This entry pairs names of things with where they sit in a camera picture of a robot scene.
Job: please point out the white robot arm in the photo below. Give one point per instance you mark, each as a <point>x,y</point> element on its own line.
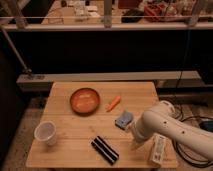
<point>159,119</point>

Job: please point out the orange carrot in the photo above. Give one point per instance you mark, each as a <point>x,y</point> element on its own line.
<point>113,103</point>

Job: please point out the orange wooden bowl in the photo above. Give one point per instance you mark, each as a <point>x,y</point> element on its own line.
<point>84,101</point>

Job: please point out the blue sponge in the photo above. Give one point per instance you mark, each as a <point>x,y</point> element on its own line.
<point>124,119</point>

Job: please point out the translucent plastic cup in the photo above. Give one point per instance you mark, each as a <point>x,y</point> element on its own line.
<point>45,132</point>

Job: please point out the white glue bottle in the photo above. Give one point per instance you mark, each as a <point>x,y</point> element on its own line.
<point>157,151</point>

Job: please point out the black power adapter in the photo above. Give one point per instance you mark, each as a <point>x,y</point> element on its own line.
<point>207,125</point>

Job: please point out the grey metal rail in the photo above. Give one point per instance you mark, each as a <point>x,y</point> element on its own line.
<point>43,82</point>

